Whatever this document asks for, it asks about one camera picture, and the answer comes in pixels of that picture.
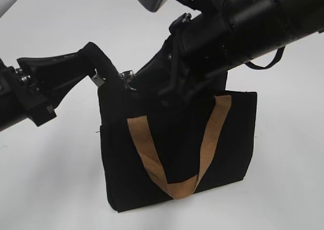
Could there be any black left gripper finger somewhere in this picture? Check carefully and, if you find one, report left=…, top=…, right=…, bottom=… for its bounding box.
left=77, top=42, right=119, bottom=79

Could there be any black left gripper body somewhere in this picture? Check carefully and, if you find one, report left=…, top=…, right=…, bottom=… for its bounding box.
left=17, top=53, right=88, bottom=126

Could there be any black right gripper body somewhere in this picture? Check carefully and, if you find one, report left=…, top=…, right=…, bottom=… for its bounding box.
left=131, top=34, right=228, bottom=105

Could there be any silver main zipper pull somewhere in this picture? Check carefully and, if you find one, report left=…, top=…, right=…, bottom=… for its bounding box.
left=91, top=73, right=106, bottom=87

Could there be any black canvas tote bag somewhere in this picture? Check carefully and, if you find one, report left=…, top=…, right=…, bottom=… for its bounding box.
left=98, top=77, right=257, bottom=212

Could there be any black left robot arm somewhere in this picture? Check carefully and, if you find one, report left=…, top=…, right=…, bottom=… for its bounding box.
left=1, top=42, right=118, bottom=130

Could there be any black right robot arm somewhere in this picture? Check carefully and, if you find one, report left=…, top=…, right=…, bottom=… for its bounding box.
left=128, top=0, right=323, bottom=102

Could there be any silver bag corner ring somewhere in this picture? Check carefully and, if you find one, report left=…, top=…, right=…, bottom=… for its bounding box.
left=118, top=69, right=139, bottom=92

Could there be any tan front bag strap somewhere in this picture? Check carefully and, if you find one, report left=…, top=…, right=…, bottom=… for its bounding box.
left=127, top=95, right=232, bottom=199

